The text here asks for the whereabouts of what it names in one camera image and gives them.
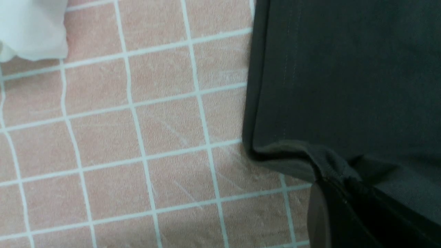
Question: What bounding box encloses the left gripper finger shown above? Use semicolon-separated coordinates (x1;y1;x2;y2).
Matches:
307;178;441;248

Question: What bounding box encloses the dark gray long-sleeve shirt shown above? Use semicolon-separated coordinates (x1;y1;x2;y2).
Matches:
242;0;441;224

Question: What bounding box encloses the pink grid tablecloth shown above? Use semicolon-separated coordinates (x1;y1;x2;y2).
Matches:
0;0;310;248

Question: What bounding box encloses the white garment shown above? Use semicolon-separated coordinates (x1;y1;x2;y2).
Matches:
0;0;68;63

